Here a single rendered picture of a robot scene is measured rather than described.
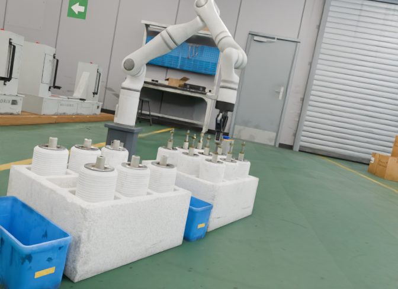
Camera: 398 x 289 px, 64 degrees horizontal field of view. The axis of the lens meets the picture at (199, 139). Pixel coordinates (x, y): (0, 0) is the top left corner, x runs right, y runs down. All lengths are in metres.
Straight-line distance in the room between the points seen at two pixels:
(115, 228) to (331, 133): 6.02
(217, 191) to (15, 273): 0.70
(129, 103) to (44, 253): 0.92
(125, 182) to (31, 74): 3.00
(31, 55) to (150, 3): 3.65
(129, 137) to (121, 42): 5.51
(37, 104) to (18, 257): 3.07
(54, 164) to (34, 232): 0.21
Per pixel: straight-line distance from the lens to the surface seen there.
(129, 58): 1.53
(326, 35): 6.76
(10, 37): 3.34
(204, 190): 1.22
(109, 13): 7.17
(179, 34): 1.48
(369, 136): 6.88
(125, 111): 1.52
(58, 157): 1.01
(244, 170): 1.46
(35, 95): 3.77
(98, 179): 0.82
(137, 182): 0.90
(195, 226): 1.12
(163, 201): 0.95
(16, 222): 1.00
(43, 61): 3.76
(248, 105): 6.42
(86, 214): 0.78
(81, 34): 7.30
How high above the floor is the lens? 0.45
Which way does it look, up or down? 5 degrees down
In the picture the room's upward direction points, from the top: 11 degrees clockwise
